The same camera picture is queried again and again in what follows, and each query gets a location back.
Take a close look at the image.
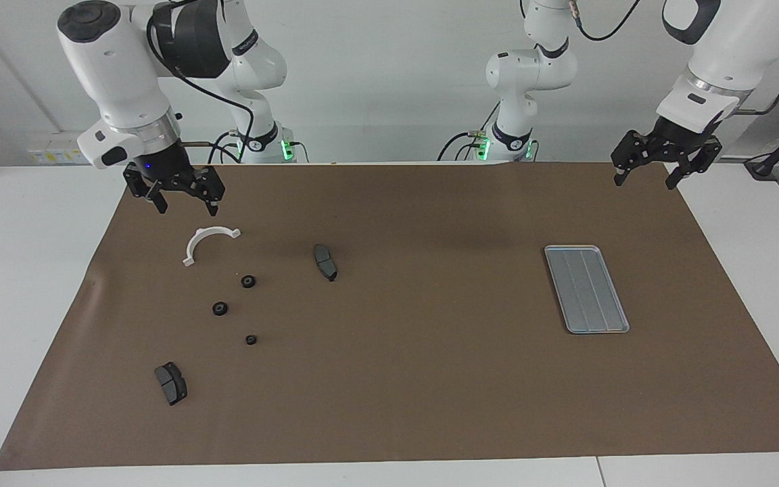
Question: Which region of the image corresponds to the silver metal tray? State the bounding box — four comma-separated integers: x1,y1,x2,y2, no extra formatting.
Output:
544,245,631,335

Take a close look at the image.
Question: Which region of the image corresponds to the dark grey brake pad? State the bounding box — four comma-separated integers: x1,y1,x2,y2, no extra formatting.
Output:
313,243,339,283
154,362,188,407

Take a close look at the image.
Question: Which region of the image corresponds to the brown table mat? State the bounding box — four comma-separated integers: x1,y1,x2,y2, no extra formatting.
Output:
0,161,779,471

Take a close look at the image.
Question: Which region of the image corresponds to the white curved plastic bracket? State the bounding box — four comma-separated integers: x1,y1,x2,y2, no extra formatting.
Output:
183,227,242,267

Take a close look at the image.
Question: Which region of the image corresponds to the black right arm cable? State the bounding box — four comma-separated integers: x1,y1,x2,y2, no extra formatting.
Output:
146,0,256,163

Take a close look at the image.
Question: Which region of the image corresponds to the black base power cable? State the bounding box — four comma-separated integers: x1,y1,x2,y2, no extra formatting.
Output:
208,132,241,164
438,132,488,161

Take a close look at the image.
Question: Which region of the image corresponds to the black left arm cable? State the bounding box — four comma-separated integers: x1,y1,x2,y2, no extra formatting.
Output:
569,0,779,116

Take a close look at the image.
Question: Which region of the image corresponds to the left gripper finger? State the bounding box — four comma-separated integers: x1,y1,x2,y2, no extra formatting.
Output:
611,139,640,188
665,143,722,191

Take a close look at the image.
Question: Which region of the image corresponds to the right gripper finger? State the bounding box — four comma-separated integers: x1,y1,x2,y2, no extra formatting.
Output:
124,168,168,215
190,167,226,207

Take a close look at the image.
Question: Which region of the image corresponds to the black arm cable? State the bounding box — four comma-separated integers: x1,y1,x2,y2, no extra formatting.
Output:
569,0,779,116
146,0,256,163

